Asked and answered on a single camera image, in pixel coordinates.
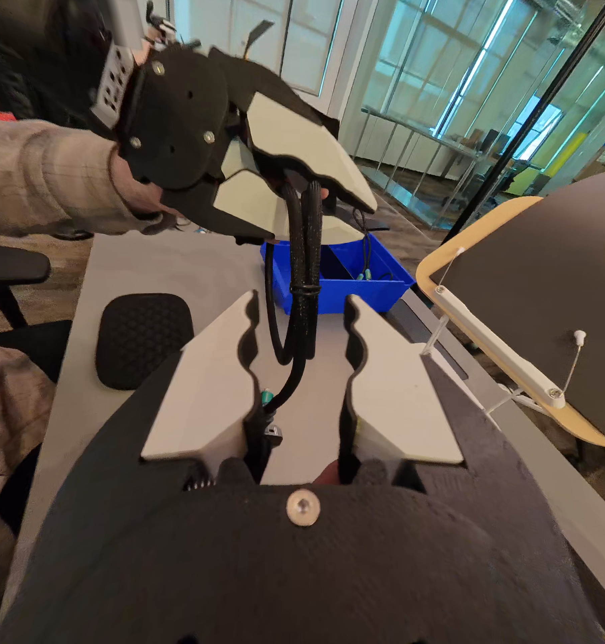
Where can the black armchair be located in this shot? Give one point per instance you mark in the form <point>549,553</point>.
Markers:
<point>15,281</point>

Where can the blue plastic bin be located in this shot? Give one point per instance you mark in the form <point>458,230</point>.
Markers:
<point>363,297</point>

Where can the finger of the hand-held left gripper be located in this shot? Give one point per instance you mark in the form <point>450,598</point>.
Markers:
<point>252,201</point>
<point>302,136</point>

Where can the person's left forearm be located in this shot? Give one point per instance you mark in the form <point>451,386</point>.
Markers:
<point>41,176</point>

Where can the tan black open case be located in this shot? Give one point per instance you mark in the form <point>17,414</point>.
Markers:
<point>257,40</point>

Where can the black floor lamp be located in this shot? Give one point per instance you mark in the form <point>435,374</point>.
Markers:
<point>534,120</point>

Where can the black mouse pad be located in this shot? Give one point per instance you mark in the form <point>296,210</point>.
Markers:
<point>141,342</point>

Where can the person's right hand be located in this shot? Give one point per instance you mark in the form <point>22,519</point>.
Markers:
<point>328,475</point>

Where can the white plastic bar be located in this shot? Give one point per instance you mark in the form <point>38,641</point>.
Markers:
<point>498,344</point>

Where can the person's left hand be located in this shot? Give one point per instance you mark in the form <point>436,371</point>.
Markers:
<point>131,191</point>

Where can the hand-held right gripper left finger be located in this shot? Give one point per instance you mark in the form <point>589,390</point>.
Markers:
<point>202,397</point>

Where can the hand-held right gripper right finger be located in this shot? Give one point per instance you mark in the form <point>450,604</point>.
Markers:
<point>403,402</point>

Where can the wooden-edged black board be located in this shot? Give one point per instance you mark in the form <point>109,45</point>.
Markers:
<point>549,261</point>

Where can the thin white stand post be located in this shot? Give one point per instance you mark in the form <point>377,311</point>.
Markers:
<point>436,334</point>
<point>503,400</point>

